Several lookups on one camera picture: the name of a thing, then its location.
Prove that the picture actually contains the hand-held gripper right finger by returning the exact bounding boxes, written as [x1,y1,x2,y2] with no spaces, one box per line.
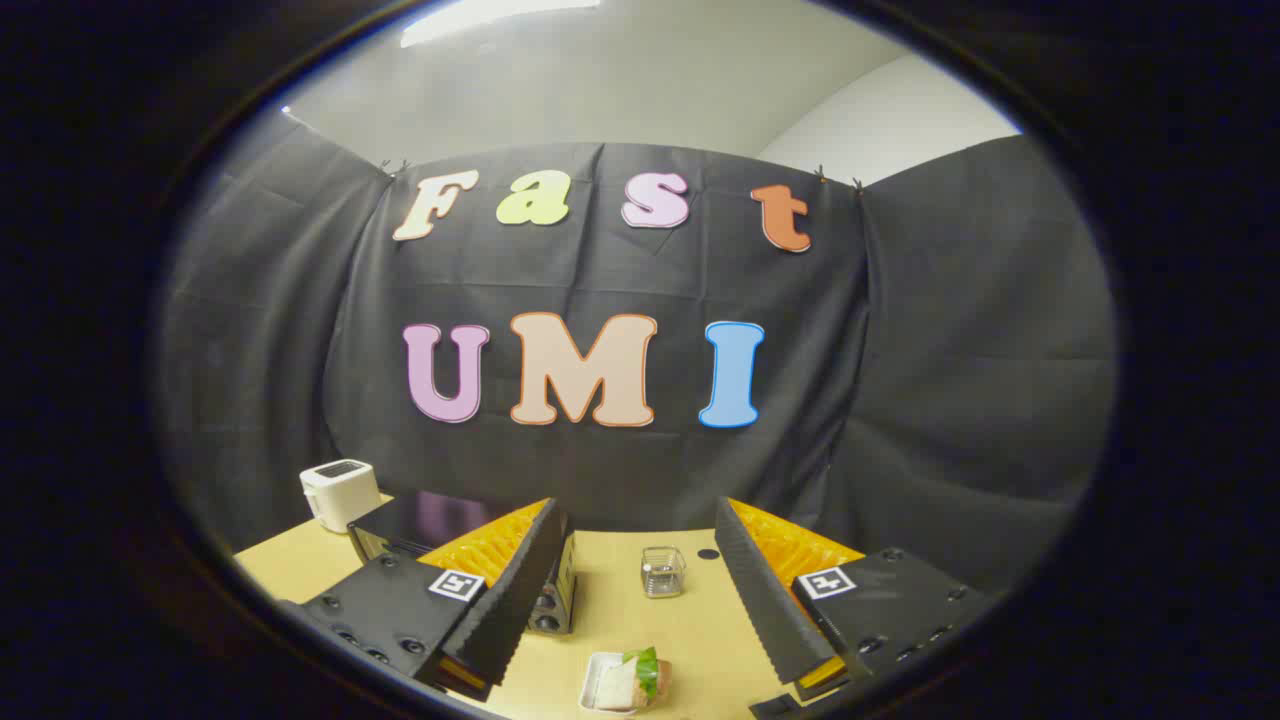
[714,497,1001,706]

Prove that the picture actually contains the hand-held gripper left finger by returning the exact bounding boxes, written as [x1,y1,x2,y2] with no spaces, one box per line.
[280,497,571,703]

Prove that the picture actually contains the black toaster oven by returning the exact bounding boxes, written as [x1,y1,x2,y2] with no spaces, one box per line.
[347,490,578,636]

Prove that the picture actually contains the lettuce sandwich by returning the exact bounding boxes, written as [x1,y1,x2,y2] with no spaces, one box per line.
[597,646,673,713]

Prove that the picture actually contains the white toaster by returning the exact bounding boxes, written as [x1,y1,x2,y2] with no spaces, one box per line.
[299,459,382,534]

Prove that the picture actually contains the clear glass jar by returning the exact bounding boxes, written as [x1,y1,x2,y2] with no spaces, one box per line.
[641,546,687,599]

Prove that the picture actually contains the white plate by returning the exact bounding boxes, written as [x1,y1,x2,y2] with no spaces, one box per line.
[578,652,661,717]

